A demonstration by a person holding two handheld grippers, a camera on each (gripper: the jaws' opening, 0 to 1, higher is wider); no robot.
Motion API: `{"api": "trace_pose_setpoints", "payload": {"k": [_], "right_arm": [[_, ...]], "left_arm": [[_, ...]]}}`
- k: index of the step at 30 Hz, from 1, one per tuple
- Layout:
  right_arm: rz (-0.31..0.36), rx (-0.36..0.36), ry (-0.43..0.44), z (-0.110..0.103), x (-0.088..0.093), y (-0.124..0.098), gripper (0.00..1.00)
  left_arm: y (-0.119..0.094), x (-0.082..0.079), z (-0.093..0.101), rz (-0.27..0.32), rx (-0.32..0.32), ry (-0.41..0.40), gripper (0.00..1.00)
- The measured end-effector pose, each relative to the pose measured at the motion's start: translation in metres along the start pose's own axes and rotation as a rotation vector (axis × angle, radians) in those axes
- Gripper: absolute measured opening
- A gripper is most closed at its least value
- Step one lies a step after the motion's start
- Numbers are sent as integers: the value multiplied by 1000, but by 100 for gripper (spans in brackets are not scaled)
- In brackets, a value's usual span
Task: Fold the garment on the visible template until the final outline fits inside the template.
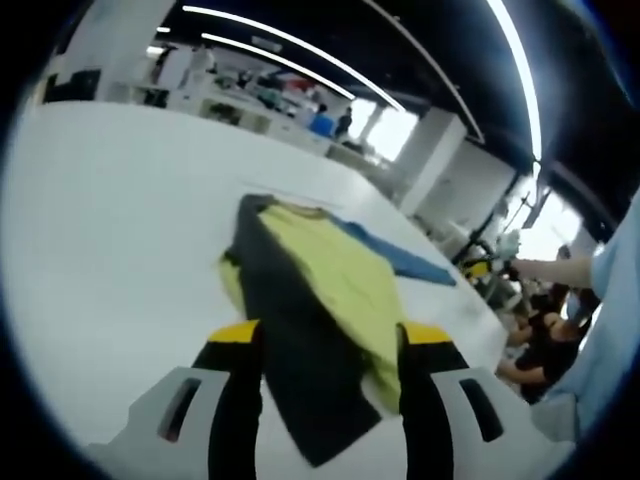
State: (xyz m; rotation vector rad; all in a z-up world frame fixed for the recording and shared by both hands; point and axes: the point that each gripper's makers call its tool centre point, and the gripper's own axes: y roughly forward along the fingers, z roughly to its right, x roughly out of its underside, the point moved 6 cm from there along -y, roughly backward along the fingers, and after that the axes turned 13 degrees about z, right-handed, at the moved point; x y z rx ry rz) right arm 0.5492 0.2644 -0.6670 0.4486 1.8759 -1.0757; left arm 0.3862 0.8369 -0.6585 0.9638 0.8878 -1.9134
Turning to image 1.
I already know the blue bin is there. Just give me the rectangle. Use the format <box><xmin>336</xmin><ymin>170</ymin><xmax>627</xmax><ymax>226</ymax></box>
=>
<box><xmin>309</xmin><ymin>111</ymin><xmax>337</xmax><ymax>137</ymax></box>

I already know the yellow blue black garment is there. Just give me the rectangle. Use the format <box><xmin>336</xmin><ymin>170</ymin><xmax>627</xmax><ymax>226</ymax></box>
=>
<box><xmin>217</xmin><ymin>193</ymin><xmax>459</xmax><ymax>469</ymax></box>

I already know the long white ceiling light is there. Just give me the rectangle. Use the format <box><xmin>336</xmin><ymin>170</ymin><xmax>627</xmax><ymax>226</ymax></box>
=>
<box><xmin>485</xmin><ymin>0</ymin><xmax>545</xmax><ymax>162</ymax></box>

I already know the person in light shirt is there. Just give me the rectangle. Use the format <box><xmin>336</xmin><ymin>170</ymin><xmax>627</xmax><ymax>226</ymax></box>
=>
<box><xmin>549</xmin><ymin>197</ymin><xmax>640</xmax><ymax>444</ymax></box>

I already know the wide white column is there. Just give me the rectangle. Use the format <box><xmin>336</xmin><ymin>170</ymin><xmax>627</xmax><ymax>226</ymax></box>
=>
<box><xmin>62</xmin><ymin>0</ymin><xmax>177</xmax><ymax>104</ymax></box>

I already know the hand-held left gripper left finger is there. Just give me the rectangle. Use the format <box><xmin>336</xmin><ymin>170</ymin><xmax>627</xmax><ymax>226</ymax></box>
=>
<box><xmin>84</xmin><ymin>319</ymin><xmax>265</xmax><ymax>480</ymax></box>

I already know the narrow white column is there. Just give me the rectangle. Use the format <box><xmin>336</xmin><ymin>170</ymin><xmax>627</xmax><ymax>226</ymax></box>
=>
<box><xmin>398</xmin><ymin>106</ymin><xmax>472</xmax><ymax>217</ymax></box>

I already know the white cabinet counter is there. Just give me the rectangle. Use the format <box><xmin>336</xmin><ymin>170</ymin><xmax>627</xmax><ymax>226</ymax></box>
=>
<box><xmin>108</xmin><ymin>79</ymin><xmax>401</xmax><ymax>174</ymax></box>

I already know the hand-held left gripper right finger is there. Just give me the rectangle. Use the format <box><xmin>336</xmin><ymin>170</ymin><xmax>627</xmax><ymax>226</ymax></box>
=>
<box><xmin>396</xmin><ymin>322</ymin><xmax>537</xmax><ymax>480</ymax></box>

